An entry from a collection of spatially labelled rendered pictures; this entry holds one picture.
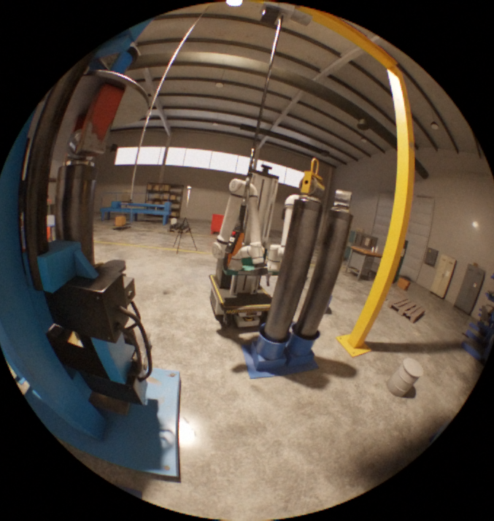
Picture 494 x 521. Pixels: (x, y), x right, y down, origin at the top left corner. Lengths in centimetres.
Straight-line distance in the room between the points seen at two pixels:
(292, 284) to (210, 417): 114
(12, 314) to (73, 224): 45
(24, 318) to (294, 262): 140
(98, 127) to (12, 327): 71
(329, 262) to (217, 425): 145
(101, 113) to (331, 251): 153
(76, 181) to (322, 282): 162
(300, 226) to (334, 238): 32
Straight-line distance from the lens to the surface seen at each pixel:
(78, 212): 87
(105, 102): 82
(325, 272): 140
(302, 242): 118
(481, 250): 1003
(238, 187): 149
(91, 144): 76
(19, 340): 74
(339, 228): 136
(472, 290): 941
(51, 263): 59
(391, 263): 210
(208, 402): 149
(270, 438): 144
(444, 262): 962
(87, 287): 59
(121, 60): 115
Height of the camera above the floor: 133
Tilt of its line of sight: 16 degrees down
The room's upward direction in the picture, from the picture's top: 10 degrees clockwise
